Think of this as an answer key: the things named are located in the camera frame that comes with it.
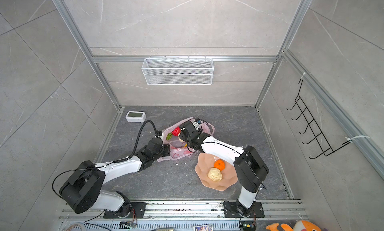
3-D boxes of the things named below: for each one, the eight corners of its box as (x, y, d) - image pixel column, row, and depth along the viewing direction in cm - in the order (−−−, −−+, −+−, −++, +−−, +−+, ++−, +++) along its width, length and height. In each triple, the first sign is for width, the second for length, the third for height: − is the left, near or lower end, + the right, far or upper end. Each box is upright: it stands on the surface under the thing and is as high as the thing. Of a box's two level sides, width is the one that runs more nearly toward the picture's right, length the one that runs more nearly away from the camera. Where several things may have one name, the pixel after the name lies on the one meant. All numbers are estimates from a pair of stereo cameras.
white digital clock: (126, 122, 112) (124, 118, 108) (129, 115, 117) (127, 111, 113) (144, 122, 112) (143, 118, 108) (147, 115, 117) (145, 111, 113)
